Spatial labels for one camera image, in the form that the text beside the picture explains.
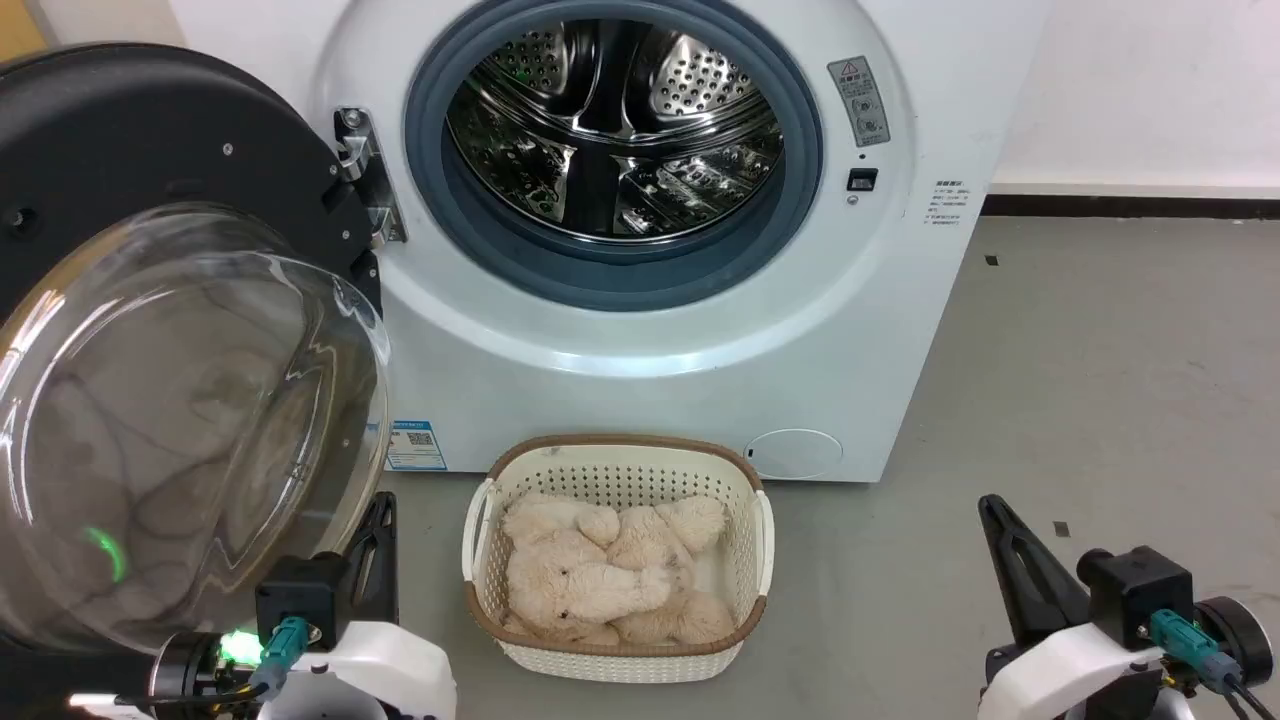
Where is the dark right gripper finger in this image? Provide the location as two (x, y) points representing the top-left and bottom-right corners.
(1015, 525), (1093, 646)
(977, 494), (1053, 647)

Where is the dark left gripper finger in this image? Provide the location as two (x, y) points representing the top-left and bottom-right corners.
(370, 491), (400, 626)
(343, 520), (379, 629)

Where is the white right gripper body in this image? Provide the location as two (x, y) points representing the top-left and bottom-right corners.
(978, 620), (1169, 720)

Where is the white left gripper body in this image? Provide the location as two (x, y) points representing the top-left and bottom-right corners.
(255, 620), (458, 720)

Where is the washer door glass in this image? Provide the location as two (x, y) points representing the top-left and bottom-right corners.
(0, 42), (393, 656)

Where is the white front-load washing machine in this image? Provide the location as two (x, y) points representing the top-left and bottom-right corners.
(168, 0), (1053, 485)

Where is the metal door hinge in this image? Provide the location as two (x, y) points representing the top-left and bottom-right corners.
(333, 106), (409, 247)

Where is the blue white QR label sticker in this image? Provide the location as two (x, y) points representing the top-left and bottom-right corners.
(386, 420), (448, 472)

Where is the cream plush teddy bear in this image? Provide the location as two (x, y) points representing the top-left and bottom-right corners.
(500, 492), (738, 647)

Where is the white woven laundry basket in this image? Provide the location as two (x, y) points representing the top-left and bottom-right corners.
(461, 434), (776, 685)

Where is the grey warning label sticker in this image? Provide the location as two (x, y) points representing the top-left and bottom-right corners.
(827, 56), (892, 149)

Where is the black cable with teal plug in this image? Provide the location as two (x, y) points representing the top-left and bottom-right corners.
(110, 616), (311, 709)
(1149, 608), (1280, 720)

